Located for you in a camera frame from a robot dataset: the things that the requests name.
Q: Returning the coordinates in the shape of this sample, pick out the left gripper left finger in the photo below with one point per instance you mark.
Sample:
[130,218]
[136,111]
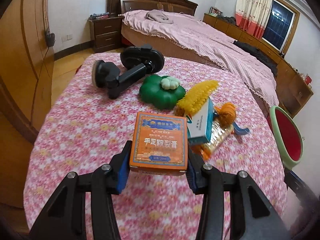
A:
[63,216]

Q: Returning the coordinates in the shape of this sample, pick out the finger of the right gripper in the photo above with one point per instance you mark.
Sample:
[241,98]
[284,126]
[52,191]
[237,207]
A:
[301,198]

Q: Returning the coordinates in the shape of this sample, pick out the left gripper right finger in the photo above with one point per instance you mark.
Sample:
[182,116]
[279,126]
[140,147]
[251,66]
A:
[252,215]

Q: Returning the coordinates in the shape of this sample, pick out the orange medicine box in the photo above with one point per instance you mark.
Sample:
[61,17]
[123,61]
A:
[160,145]

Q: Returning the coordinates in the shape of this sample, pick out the red bin with green rim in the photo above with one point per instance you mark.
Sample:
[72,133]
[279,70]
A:
[287,135]

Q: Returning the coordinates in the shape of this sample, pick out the blue plastic hook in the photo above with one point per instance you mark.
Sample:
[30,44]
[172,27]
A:
[240,131]

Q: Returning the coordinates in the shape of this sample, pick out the golden snack packet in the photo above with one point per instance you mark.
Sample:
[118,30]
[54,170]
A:
[218,135]

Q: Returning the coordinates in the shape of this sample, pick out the long wooden cabinet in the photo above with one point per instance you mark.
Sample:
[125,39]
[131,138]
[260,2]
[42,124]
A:
[292,91]

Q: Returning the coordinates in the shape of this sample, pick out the teal and white box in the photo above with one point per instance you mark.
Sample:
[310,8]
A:
[199,125]

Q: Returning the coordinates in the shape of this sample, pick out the black clothing on bed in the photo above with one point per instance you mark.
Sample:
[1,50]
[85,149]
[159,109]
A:
[257,55]

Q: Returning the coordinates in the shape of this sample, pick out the green clover-shaped toy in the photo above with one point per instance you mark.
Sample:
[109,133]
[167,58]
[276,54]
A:
[151,91]

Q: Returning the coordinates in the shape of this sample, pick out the wooden wardrobe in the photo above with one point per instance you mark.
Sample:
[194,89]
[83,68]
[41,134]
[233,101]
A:
[26,89]

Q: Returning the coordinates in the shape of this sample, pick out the dark wooden nightstand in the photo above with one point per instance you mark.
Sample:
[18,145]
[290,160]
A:
[105,33]

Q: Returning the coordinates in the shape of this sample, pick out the pink checked bedspread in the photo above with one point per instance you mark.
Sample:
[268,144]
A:
[187,38]

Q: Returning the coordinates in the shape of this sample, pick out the cream and red curtain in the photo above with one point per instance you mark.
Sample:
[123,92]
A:
[252,16]

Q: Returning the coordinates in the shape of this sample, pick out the dark wooden headboard bed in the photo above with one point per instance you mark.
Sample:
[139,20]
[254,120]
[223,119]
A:
[150,1]

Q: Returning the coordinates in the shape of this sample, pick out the folded mauve cloth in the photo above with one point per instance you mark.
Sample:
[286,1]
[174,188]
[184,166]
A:
[158,16]

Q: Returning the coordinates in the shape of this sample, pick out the window with wooden frame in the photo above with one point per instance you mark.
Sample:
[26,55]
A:
[281,26]

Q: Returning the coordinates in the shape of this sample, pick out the black suction phone mount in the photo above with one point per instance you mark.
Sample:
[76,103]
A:
[138,61]

